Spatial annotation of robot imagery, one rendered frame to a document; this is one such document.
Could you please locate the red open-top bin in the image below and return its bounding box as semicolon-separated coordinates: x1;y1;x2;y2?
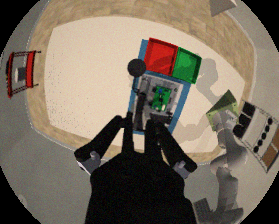
144;37;178;76

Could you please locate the green bin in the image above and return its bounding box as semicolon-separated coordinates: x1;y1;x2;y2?
172;47;202;84

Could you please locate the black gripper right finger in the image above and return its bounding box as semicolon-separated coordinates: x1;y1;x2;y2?
142;106;197;182

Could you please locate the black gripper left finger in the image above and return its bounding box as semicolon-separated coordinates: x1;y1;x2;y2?
74;103;136;180

